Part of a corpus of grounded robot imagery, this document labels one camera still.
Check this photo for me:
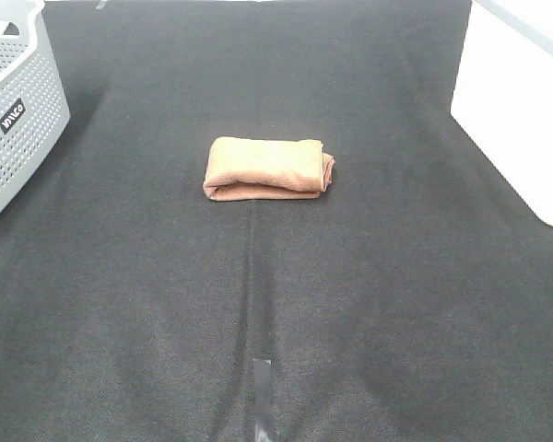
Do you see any brown towel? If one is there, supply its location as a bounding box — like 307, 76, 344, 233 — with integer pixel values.
203, 136, 335, 202

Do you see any black table cloth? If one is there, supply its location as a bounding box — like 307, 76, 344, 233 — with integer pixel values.
0, 1, 553, 441

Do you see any grey tape strip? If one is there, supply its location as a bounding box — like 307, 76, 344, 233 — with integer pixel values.
253, 358, 277, 442

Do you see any white plastic storage box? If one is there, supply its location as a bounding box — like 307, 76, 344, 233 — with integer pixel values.
451, 1, 553, 227

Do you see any grey perforated laundry basket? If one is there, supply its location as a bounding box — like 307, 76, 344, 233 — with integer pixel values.
0, 1, 70, 213

